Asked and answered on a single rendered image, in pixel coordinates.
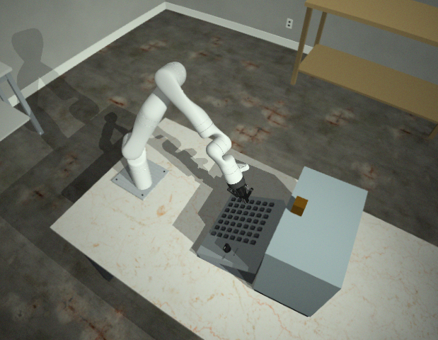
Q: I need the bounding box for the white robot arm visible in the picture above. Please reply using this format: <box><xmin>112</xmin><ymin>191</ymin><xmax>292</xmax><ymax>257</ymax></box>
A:
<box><xmin>122</xmin><ymin>62</ymin><xmax>249</xmax><ymax>190</ymax></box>

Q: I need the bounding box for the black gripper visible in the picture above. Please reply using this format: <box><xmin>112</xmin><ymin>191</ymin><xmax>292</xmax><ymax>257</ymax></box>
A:
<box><xmin>227</xmin><ymin>177</ymin><xmax>253</xmax><ymax>204</ymax></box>

